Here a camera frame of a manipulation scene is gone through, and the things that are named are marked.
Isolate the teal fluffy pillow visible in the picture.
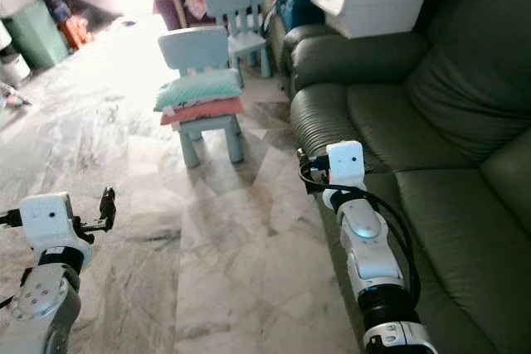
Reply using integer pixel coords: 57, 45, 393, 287
153, 67, 244, 114

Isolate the pink pillow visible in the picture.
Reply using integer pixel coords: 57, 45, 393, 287
159, 95, 246, 128

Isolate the dark green leather sofa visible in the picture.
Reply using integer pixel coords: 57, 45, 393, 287
277, 0, 531, 354

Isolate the light blue child chair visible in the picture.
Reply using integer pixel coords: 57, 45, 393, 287
200, 0, 273, 80
157, 25, 246, 169

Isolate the orange bag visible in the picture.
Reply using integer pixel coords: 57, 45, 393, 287
57, 15, 95, 51

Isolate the green bin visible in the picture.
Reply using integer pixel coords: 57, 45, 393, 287
3, 0, 72, 70

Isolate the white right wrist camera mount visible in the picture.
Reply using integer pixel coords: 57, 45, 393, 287
325, 139, 368, 190

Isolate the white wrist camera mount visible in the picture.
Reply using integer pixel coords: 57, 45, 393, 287
18, 192, 81, 249
325, 139, 368, 190

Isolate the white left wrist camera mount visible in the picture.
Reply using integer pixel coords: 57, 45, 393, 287
18, 192, 81, 249

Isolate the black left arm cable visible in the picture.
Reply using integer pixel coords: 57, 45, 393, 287
0, 209, 24, 313

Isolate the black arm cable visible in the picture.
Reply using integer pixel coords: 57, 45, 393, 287
0, 209, 24, 313
300, 165, 422, 305

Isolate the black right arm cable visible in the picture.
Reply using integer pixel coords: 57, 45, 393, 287
300, 165, 422, 305

